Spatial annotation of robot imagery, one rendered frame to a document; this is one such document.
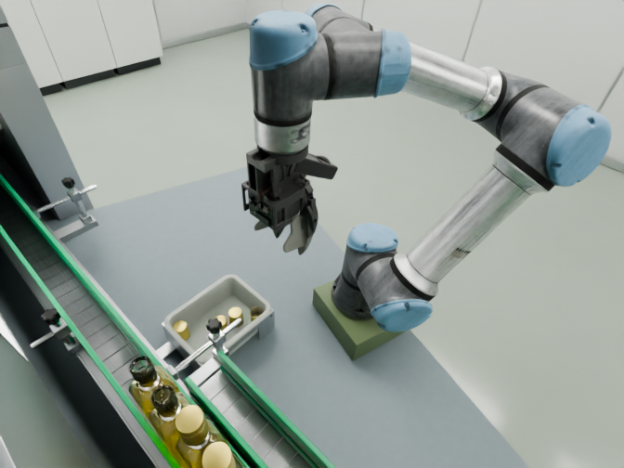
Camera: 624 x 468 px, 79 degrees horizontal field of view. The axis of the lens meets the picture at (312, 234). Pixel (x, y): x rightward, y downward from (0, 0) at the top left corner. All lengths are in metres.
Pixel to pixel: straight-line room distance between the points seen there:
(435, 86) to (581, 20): 3.10
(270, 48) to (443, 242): 0.48
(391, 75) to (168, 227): 1.03
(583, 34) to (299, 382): 3.34
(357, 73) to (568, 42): 3.37
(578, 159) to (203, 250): 1.00
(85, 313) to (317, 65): 0.79
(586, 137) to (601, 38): 3.05
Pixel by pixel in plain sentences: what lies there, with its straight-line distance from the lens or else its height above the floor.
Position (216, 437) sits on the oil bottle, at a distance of 0.60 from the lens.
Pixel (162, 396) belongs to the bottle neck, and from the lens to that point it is 0.60.
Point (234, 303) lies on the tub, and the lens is 1.09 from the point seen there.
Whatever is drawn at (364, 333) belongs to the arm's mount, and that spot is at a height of 0.83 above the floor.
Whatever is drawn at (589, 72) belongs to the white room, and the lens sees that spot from 3.81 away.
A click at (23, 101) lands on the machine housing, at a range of 1.35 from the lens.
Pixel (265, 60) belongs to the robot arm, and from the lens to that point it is 0.45.
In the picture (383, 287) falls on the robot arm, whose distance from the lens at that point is 0.80.
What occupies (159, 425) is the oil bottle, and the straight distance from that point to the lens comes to 0.62.
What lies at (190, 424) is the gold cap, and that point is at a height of 1.16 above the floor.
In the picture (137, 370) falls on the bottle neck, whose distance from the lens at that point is 0.63.
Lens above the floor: 1.65
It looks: 44 degrees down
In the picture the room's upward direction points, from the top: 4 degrees clockwise
